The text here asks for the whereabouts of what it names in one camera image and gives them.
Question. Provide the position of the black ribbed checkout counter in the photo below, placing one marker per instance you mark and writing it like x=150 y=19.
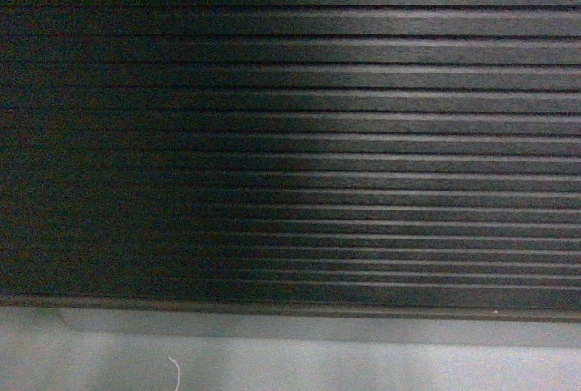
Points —
x=402 y=171

